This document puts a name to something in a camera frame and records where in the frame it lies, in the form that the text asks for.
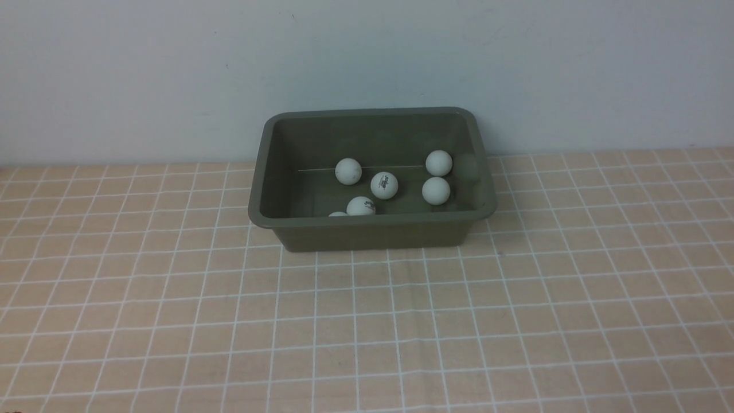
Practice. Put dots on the olive plastic bin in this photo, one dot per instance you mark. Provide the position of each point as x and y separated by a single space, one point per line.
294 188

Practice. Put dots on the checkered orange tablecloth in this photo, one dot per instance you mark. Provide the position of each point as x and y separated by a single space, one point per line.
603 283

